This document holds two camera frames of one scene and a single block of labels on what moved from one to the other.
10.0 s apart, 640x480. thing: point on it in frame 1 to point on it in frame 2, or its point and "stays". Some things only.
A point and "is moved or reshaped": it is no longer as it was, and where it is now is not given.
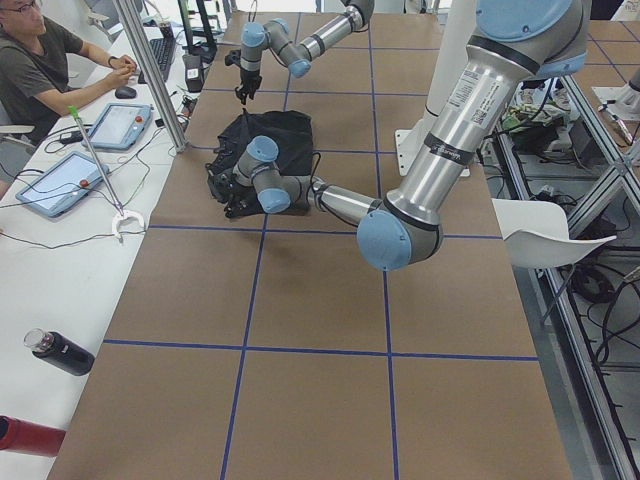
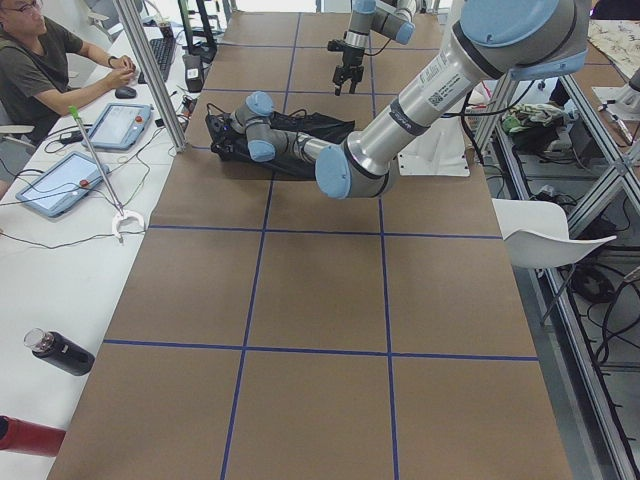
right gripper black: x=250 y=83 to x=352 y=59
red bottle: x=29 y=438 stays
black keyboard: x=163 y=50 stays
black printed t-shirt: x=293 y=134 is moved or reshaped
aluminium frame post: x=158 y=88 stays
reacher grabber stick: x=119 y=217 stays
